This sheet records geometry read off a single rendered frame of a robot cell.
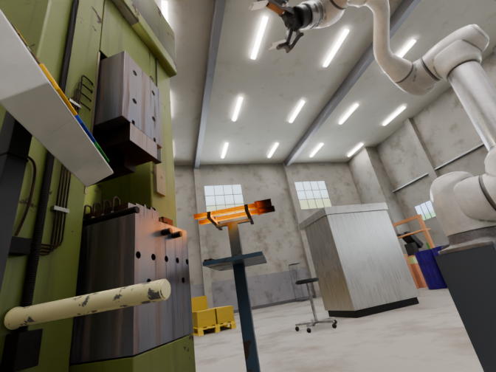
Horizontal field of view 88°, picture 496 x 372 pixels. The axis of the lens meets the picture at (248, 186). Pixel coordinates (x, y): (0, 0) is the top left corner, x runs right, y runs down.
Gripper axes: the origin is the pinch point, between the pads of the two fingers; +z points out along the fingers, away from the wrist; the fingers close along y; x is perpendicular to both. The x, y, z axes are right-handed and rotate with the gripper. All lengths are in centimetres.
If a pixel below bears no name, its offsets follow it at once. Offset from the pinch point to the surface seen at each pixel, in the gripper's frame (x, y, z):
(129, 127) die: 55, 2, 42
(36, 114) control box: -10, 10, 68
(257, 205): 57, 64, 2
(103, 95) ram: 64, -18, 44
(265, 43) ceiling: 496, -197, -479
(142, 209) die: 49, 36, 55
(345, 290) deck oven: 236, 306, -162
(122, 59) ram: 64, -32, 28
